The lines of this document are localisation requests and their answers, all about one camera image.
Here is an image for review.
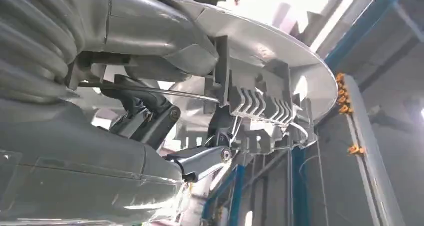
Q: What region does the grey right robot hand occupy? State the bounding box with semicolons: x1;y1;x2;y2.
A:
0;0;240;226

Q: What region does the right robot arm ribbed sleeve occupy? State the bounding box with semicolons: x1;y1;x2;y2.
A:
0;0;84;103

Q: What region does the blue metal shelf rack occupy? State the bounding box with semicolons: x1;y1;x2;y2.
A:
201;0;413;226

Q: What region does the grey post with orange clips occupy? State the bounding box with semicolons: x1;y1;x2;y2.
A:
335;73;407;226

